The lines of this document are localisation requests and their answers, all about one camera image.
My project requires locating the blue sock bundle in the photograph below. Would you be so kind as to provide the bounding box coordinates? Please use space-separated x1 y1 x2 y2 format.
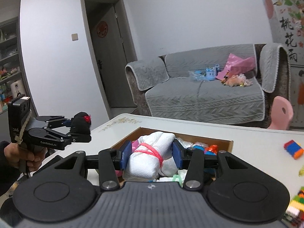
193 142 207 151

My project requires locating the black sock bundle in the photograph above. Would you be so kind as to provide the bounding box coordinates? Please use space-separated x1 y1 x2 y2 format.
70 112 91 135

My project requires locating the white waffle towel roll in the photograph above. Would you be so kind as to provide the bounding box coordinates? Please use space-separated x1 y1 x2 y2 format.
123 131 175 182

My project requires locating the left hand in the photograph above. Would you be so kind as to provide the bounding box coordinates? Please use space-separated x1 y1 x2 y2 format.
4 143 47 172

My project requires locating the brown cardboard tray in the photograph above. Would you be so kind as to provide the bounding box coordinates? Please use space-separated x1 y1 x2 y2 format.
112 127 233 152

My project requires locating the grey shelf cabinet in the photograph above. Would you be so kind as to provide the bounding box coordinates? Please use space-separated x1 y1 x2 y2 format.
1 17 30 114

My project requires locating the grey covered sofa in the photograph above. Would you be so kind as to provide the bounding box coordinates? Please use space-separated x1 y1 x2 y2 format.
125 43 291 128

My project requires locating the blue toy castle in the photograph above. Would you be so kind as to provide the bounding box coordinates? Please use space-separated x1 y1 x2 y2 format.
188 64 220 81

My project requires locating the plush toy on sofa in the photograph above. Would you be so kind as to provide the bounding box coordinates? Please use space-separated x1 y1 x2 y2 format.
222 74 253 87

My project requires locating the colourful toy block strip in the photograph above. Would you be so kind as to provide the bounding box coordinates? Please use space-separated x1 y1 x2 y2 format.
284 140 303 160

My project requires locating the pink plastic chair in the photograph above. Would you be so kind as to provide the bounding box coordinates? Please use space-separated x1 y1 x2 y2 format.
268 96 294 130

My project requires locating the pink plastic bag on sofa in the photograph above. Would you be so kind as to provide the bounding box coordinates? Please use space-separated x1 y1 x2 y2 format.
216 54 256 80

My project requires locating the dark door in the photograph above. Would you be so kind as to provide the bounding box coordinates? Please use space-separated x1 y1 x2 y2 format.
80 0 137 118

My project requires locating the lego brick block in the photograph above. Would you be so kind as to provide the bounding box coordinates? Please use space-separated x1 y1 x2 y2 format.
282 186 304 228

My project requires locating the decorated refrigerator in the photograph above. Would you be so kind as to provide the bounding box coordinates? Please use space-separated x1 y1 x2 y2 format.
262 0 303 128

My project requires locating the light switch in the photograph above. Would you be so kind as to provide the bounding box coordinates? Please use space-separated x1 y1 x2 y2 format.
71 33 78 41

